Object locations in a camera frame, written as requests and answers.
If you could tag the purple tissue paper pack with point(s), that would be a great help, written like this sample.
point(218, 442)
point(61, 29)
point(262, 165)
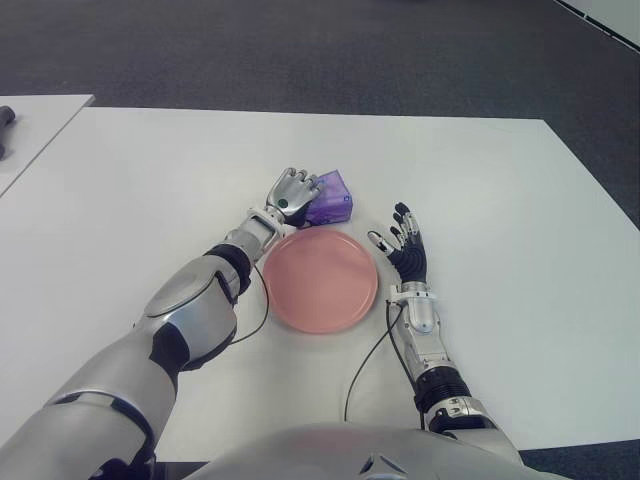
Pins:
point(332, 200)

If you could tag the pink round plate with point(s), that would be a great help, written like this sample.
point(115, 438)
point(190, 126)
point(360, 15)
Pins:
point(320, 280)

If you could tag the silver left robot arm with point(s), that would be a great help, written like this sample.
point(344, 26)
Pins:
point(190, 295)

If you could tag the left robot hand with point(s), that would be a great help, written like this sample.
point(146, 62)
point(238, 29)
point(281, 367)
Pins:
point(292, 192)

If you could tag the black handheld device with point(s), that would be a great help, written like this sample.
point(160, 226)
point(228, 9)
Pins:
point(6, 116)

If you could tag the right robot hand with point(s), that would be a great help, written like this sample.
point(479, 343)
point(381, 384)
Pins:
point(412, 255)

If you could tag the silver robot torso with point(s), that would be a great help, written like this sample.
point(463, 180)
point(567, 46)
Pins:
point(325, 450)

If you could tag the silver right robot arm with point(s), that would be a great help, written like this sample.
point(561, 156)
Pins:
point(425, 320)

